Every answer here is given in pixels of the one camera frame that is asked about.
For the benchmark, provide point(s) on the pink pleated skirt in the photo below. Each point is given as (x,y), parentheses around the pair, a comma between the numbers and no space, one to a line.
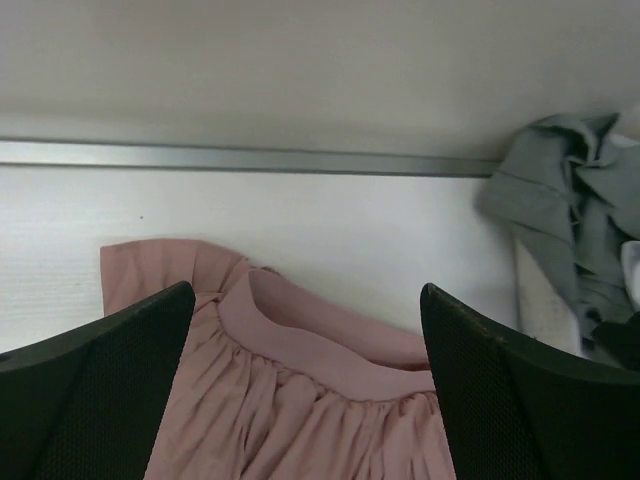
(275,382)

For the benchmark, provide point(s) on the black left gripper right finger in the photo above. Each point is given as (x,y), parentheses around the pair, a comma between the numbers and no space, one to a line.
(516,408)

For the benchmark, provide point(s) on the grey crumpled skirt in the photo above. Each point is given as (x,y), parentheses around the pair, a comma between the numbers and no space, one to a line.
(568,191)

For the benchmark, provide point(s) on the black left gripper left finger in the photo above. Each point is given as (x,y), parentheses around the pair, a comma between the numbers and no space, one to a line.
(88,403)

